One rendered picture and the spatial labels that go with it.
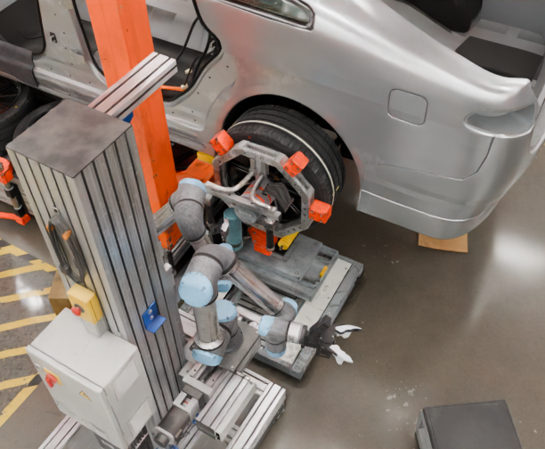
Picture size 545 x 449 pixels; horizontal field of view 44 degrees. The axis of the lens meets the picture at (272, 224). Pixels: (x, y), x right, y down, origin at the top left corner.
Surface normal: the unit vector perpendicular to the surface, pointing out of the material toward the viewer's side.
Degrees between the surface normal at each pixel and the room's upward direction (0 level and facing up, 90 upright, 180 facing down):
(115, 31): 90
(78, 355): 0
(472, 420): 0
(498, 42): 0
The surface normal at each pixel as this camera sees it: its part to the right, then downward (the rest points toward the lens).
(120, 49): -0.48, 0.66
